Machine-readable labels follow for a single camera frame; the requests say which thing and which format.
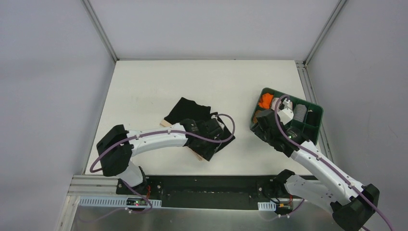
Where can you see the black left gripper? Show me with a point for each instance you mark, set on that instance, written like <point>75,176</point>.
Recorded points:
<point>215,129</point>

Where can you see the orange rolled underwear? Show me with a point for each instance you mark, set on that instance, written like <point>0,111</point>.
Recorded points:
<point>265,100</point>

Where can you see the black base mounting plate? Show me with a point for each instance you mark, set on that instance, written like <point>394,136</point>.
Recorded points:
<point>214,192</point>

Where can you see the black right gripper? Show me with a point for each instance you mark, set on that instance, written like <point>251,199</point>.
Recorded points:
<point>266,119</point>

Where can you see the black underwear beige waistband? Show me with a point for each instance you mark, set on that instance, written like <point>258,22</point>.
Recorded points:
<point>186,110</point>

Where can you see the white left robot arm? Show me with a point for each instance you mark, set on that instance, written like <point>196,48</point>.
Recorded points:
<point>118,145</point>

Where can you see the white rolled underwear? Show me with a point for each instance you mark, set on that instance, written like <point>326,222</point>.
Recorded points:
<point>285,111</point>

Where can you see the brown rolled underwear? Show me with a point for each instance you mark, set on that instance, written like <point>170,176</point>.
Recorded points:
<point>254,118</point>

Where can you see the grey striped rolled underwear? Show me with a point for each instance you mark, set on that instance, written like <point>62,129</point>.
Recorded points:
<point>299,112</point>

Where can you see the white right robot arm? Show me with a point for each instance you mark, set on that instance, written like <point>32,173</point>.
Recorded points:
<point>350,203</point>

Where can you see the black rolled underwear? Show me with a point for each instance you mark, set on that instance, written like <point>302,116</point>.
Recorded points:
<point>313,118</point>

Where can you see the green compartment tray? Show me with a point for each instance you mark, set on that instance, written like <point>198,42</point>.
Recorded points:
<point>311,132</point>

